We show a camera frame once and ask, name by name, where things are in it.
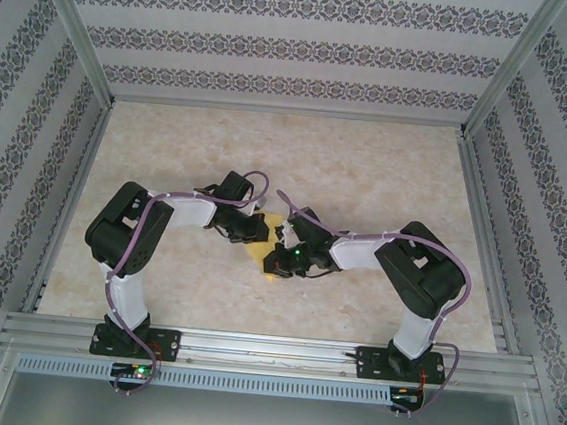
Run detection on yellow paper sheet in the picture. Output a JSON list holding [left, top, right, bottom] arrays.
[[240, 208, 298, 286]]

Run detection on grey metal sheet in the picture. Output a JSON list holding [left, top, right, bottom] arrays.
[[0, 345, 556, 425]]

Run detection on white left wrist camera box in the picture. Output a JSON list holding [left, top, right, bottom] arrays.
[[250, 194, 272, 221]]

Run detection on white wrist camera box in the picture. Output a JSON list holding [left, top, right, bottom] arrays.
[[250, 194, 272, 221], [278, 215, 300, 249]]

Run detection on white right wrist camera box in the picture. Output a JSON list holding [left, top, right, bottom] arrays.
[[278, 215, 300, 249]]

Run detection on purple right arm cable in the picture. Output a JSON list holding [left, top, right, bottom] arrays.
[[255, 188, 480, 425]]

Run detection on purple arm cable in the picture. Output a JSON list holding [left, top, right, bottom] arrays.
[[94, 156, 272, 406], [255, 188, 480, 425]]

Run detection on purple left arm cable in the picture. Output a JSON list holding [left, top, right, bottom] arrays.
[[94, 156, 272, 406]]

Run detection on aluminium mounting rail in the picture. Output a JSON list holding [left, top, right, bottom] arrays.
[[0, 309, 546, 400]]

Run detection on aluminium rear rail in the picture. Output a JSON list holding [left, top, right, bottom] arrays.
[[107, 87, 469, 137]]

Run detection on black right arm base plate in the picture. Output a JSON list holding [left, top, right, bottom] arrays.
[[355, 344, 450, 389]]

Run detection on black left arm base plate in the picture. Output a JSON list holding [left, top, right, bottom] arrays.
[[88, 322, 183, 364]]

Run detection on grey slotted cable duct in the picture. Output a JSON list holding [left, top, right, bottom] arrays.
[[14, 350, 394, 409]]

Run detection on aluminium frame post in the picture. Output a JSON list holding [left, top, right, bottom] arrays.
[[456, 0, 567, 147], [16, 0, 127, 105]]

